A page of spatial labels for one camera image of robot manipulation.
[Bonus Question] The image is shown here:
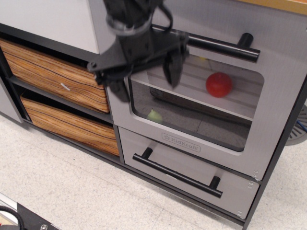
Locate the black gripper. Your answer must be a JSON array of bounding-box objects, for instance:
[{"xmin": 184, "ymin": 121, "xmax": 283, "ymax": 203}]
[{"xmin": 86, "ymin": 21, "xmax": 190, "ymax": 103}]

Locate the grey toy oven door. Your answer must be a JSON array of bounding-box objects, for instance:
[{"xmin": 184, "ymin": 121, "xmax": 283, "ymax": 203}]
[{"xmin": 108, "ymin": 0, "xmax": 307, "ymax": 181}]

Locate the black oven door handle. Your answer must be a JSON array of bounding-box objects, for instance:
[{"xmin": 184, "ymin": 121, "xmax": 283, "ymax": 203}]
[{"xmin": 150, "ymin": 25, "xmax": 260, "ymax": 63}]

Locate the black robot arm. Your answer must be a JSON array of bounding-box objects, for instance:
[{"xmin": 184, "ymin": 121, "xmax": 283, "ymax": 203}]
[{"xmin": 87, "ymin": 0, "xmax": 189, "ymax": 103}]

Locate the white oven shelf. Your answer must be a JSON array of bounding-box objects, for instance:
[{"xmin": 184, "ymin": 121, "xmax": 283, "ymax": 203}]
[{"xmin": 131, "ymin": 55, "xmax": 264, "ymax": 120}]

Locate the grey lower oven drawer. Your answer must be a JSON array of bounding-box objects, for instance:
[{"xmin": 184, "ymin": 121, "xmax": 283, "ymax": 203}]
[{"xmin": 118, "ymin": 127, "xmax": 260, "ymax": 219}]

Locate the green toy pear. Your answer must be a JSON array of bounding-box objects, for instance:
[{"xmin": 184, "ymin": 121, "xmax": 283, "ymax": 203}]
[{"xmin": 146, "ymin": 109, "xmax": 163, "ymax": 124}]

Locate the upper wood-pattern storage bin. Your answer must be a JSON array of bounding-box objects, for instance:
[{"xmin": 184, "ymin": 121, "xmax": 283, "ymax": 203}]
[{"xmin": 0, "ymin": 39, "xmax": 110, "ymax": 113}]

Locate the wood-pattern storage bin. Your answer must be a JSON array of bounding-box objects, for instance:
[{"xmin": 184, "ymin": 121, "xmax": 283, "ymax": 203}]
[
  {"xmin": 20, "ymin": 91, "xmax": 119, "ymax": 156},
  {"xmin": 0, "ymin": 39, "xmax": 110, "ymax": 113}
]

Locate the lower wood-pattern storage bin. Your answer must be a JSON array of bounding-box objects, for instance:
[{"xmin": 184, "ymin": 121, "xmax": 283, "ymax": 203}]
[{"xmin": 20, "ymin": 91, "xmax": 119, "ymax": 156}]

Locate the red toy tomato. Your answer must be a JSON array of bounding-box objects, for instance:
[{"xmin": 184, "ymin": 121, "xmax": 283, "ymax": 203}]
[{"xmin": 206, "ymin": 72, "xmax": 233, "ymax": 98}]

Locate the dark toy kitchen cabinet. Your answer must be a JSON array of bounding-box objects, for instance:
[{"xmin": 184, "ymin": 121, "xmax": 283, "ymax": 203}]
[{"xmin": 0, "ymin": 0, "xmax": 307, "ymax": 230}]

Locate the grey round chair base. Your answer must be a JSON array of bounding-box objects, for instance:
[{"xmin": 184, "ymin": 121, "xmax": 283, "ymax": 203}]
[{"xmin": 286, "ymin": 105, "xmax": 307, "ymax": 146}]

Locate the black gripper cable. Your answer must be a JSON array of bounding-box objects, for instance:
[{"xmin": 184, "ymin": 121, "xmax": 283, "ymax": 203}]
[{"xmin": 153, "ymin": 0, "xmax": 174, "ymax": 32}]

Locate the black drawer handle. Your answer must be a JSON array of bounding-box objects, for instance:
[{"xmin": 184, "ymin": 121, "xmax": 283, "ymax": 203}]
[{"xmin": 132, "ymin": 148, "xmax": 223, "ymax": 198}]

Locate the blue cable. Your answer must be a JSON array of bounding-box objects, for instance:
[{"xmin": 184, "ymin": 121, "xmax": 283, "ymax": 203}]
[{"xmin": 296, "ymin": 119, "xmax": 307, "ymax": 133}]

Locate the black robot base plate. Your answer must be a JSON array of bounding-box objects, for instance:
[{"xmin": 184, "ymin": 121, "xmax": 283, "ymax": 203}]
[{"xmin": 17, "ymin": 203, "xmax": 60, "ymax": 230}]

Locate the black base cable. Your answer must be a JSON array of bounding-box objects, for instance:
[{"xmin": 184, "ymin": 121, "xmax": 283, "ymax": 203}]
[{"xmin": 0, "ymin": 205, "xmax": 26, "ymax": 230}]

